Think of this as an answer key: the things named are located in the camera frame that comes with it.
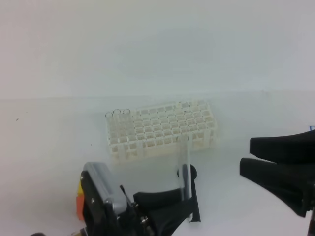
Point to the glass tube in rack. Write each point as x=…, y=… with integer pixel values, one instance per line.
x=118, y=128
x=111, y=126
x=128, y=125

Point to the black test tube holder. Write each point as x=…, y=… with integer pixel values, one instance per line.
x=193, y=194

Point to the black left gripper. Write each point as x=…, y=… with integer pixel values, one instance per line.
x=117, y=216

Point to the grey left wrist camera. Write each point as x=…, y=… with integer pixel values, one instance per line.
x=108, y=190

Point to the white test tube rack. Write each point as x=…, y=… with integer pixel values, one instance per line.
x=156, y=128

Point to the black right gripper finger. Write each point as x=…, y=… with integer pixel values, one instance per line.
x=292, y=149
x=293, y=184

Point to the clear glass test tube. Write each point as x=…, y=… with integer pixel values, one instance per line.
x=184, y=171

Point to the orange foam cube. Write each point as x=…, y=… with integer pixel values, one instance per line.
x=79, y=206

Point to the yellow foam cube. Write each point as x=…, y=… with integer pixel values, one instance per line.
x=79, y=190

